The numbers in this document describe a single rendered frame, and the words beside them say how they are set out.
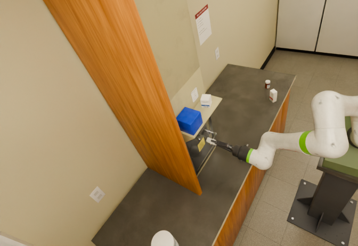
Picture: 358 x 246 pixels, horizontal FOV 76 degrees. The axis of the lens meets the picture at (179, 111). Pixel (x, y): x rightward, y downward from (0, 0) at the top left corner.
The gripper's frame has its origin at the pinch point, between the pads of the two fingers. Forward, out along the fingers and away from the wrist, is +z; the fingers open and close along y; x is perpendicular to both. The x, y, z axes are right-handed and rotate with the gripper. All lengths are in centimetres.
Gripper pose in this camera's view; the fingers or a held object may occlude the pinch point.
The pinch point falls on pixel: (211, 141)
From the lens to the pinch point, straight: 157.3
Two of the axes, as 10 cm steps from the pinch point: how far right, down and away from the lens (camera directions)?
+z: -8.1, -2.6, 5.3
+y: -4.1, -4.0, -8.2
